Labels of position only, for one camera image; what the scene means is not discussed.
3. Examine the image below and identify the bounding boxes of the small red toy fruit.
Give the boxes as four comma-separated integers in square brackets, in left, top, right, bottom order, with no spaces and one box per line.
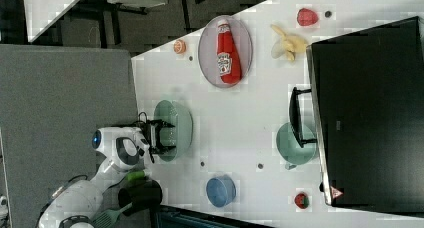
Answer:
[294,192,309,209]

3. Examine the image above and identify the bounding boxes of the blue bowl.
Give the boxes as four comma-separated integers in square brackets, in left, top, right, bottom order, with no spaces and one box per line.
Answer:
[206,175,236,208]

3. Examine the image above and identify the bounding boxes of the green slotted spatula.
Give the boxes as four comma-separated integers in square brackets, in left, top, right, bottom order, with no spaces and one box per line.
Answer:
[93,203,132,228]

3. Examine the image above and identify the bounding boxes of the toy strawberry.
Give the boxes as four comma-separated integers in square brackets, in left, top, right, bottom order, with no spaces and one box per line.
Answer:
[297,8,319,27]

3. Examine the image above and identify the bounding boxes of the black cylindrical container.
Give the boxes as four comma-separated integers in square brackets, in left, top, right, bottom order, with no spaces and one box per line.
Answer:
[118,180,163,216]

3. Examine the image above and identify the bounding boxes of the green plastic strainer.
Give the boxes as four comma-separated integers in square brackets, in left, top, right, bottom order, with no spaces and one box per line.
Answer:
[154,100,193,162]

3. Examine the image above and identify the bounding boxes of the toy orange slice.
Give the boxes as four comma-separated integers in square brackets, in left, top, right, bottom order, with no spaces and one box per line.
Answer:
[173,39,186,54]

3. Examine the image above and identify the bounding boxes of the red ketchup bottle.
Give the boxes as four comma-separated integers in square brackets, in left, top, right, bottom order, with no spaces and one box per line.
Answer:
[217,19,242,84]

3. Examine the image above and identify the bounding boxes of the toy peeled banana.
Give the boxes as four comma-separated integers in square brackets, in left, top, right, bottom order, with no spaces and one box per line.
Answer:
[270,24,308,62]

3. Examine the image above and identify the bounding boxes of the grey round plate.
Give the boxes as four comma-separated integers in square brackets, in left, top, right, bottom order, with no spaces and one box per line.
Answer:
[198,15,253,88]

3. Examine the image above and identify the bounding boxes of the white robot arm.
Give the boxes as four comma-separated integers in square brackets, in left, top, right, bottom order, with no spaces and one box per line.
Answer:
[36,119,174,228]

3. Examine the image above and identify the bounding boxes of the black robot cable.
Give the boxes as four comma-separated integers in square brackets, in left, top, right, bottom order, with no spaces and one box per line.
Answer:
[113,111,151,129]

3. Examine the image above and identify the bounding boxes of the black toaster oven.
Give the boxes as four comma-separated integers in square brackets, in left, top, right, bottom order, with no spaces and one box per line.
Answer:
[289,17,424,217]

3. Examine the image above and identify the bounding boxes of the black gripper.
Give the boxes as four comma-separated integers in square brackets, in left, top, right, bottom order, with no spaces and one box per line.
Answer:
[141,120,176,154]

